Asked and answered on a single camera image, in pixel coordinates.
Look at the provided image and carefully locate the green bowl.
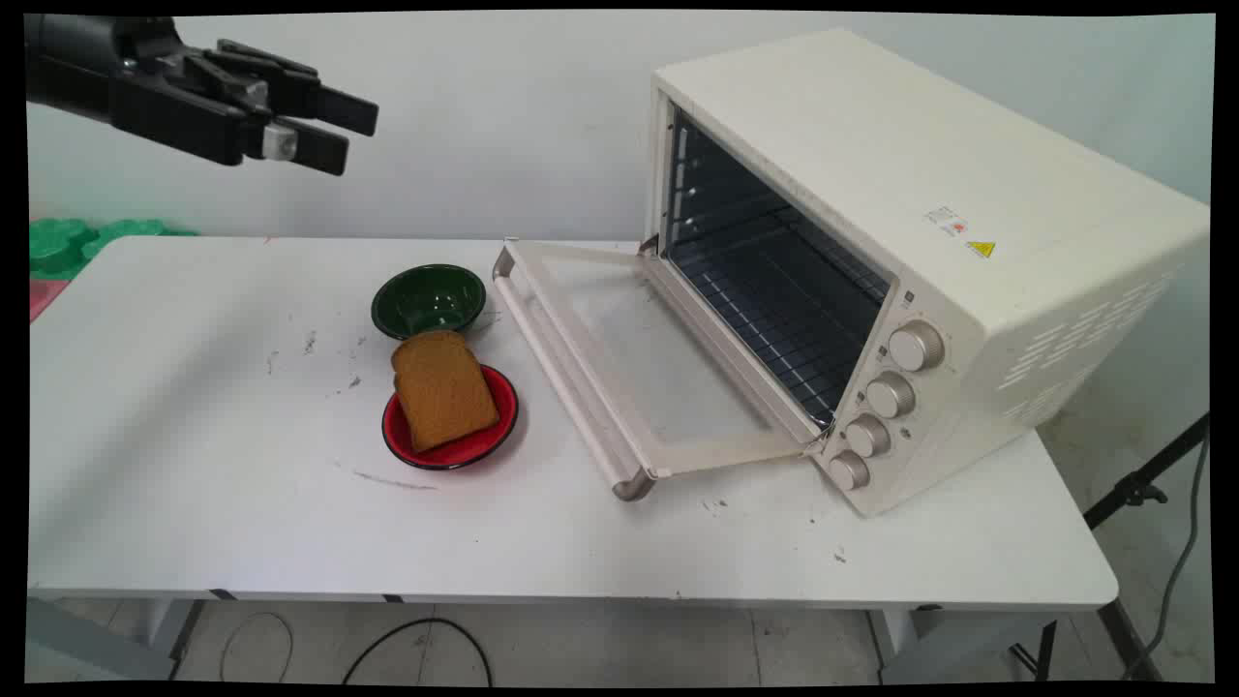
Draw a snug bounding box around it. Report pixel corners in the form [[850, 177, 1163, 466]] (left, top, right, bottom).
[[371, 263, 488, 342]]

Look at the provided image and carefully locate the black tripod stand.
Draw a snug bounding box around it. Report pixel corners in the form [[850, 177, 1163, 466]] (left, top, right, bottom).
[[1082, 414, 1211, 531]]

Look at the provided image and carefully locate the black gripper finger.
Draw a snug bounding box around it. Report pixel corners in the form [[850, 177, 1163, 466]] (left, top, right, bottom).
[[217, 39, 379, 137], [259, 116, 350, 177]]

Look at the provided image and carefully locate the black floor cable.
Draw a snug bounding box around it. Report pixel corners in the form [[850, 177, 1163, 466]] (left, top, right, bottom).
[[341, 618, 494, 686]]

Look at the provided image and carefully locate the brown bread slice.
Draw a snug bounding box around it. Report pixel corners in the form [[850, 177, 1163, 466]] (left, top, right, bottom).
[[390, 330, 501, 454]]

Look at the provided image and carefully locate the thin grey floor cable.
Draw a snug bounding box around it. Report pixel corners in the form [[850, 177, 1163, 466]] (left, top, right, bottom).
[[219, 611, 294, 683]]

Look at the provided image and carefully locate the red plate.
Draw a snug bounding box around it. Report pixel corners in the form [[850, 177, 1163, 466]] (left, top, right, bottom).
[[381, 364, 520, 471]]

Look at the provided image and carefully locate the cream toaster oven body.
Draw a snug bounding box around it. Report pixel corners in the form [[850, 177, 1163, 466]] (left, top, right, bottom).
[[646, 27, 1212, 517]]

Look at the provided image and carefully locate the red foam mat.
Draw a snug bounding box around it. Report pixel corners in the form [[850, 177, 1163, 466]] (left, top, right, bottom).
[[29, 278, 71, 323]]

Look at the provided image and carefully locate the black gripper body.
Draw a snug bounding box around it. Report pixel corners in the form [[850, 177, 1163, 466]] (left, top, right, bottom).
[[24, 15, 272, 167]]

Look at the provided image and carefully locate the wire oven rack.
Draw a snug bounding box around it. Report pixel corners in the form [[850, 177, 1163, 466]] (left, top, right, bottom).
[[670, 232, 890, 427]]

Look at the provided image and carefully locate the grey hanging cable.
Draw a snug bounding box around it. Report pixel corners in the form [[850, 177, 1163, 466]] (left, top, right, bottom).
[[1123, 436, 1211, 681]]

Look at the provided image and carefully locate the large silver oven knob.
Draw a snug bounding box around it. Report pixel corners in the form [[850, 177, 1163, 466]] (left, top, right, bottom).
[[888, 320, 946, 373]]

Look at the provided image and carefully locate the cream glass oven door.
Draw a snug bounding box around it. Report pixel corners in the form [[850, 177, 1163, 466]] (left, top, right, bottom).
[[492, 238, 826, 502]]

